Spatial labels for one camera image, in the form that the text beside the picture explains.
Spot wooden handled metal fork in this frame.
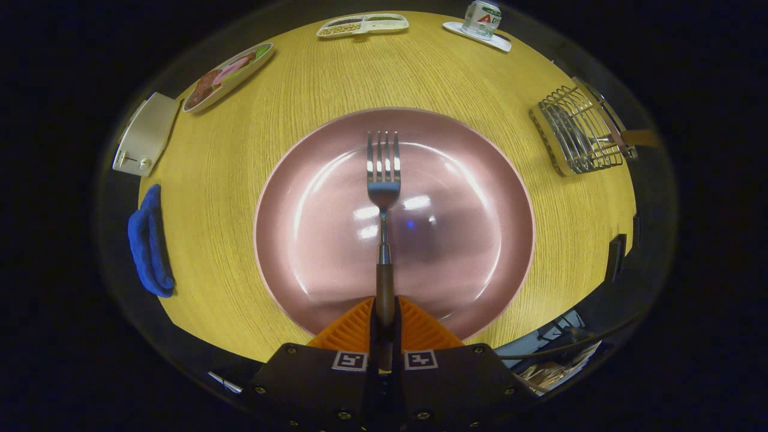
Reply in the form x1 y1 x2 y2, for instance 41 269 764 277
367 131 401 373

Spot round white food plate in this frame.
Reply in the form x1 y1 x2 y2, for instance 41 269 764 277
183 42 275 114

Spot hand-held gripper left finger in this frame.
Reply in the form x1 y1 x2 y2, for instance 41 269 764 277
243 296 385 430

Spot large brown meat slice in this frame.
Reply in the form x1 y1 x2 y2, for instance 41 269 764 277
187 69 224 110

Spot pink ham slice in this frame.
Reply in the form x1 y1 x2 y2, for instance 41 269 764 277
211 57 253 86

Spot metal wire drainer basket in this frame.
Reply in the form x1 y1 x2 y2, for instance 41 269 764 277
529 77 638 178

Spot white divided bean tray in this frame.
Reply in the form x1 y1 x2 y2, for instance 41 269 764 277
316 13 410 40

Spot white toaster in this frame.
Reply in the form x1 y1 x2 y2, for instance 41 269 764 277
112 92 181 178

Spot pink plate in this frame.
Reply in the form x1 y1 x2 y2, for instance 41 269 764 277
254 107 535 341

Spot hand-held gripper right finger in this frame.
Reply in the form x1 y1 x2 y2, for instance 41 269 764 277
393 296 541 430

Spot white drink bottle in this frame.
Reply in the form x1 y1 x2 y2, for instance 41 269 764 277
461 0 503 40

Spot wooden handled metal spoon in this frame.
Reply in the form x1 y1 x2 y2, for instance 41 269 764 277
591 128 662 149

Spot blue cloth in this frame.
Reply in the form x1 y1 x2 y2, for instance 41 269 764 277
127 184 176 299

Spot white square coaster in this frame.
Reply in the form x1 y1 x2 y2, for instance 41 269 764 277
442 21 512 53

